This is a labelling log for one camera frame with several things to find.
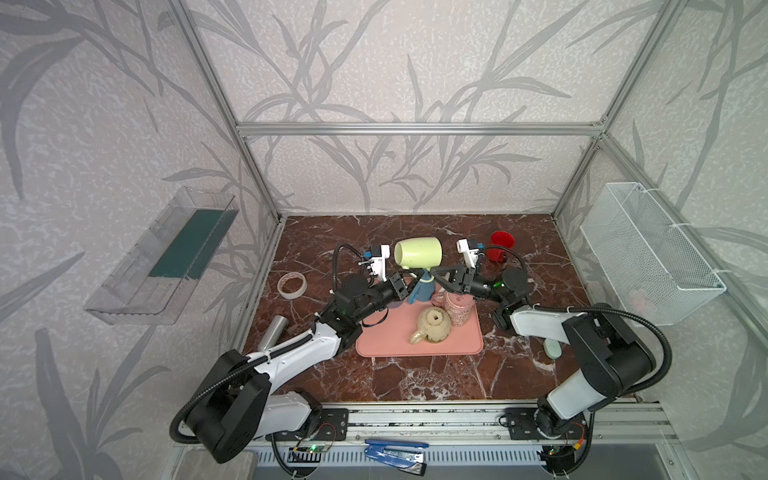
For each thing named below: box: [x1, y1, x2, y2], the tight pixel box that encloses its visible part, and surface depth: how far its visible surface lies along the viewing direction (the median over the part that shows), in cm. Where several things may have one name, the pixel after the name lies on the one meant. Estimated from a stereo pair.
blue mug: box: [408, 270, 435, 304], surface depth 94 cm
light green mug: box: [394, 237, 443, 269], surface depth 75 cm
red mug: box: [486, 230, 515, 263], surface depth 107 cm
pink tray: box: [357, 277, 483, 357], surface depth 88 cm
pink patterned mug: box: [432, 290, 476, 327], surface depth 86 cm
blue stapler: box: [364, 439, 429, 477], surface depth 69 cm
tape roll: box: [277, 272, 308, 300], surface depth 101 cm
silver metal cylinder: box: [258, 315, 289, 351], surface depth 90 cm
